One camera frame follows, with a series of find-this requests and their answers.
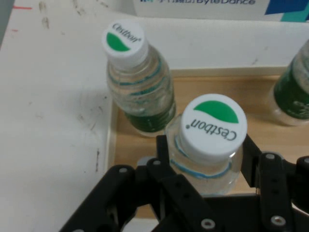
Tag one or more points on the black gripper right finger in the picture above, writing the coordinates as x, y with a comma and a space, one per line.
275, 183

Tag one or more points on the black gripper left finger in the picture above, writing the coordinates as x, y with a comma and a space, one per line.
135, 193

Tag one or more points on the wooden tray with cream rim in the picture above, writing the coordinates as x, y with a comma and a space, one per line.
217, 84

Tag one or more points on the clear water bottle green label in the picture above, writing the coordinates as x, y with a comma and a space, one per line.
212, 120
123, 38
294, 96

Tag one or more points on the white and blue cardboard box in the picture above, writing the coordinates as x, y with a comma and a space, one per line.
193, 12

